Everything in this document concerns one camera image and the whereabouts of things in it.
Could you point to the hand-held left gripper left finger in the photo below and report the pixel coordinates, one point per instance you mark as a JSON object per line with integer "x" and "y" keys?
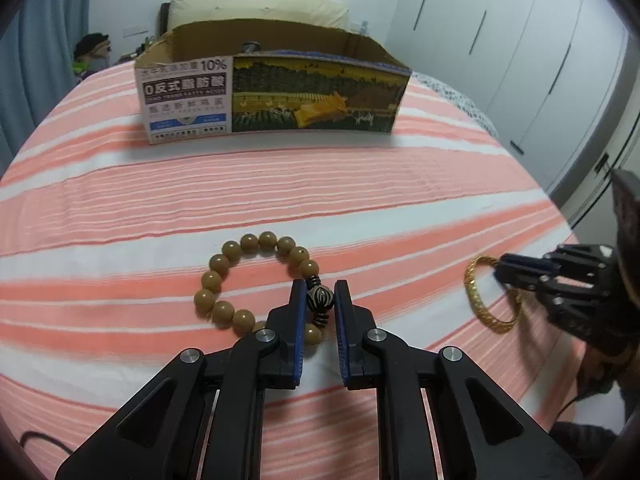
{"x": 299, "y": 320}

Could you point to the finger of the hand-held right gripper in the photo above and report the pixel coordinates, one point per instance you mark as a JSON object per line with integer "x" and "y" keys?
{"x": 515, "y": 280}
{"x": 530, "y": 263}

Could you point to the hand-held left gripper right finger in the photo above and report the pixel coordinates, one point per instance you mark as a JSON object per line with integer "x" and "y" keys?
{"x": 343, "y": 325}

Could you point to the printed cardboard box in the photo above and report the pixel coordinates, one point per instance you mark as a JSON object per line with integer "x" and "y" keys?
{"x": 310, "y": 95}

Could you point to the white dotted cloth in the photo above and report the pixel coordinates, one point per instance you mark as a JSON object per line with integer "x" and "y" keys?
{"x": 460, "y": 100}

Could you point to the white wardrobe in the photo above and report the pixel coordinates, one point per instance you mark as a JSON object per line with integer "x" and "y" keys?
{"x": 505, "y": 60}

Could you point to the grey round metal object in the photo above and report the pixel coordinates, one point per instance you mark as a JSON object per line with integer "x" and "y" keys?
{"x": 251, "y": 46}

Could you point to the cream pillow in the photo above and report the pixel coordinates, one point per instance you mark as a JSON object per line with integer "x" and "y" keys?
{"x": 260, "y": 9}

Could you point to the plush toy with black hat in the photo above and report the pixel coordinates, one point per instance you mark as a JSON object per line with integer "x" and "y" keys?
{"x": 92, "y": 55}

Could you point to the blue-grey curtain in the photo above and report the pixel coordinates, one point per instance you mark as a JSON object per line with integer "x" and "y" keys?
{"x": 30, "y": 60}

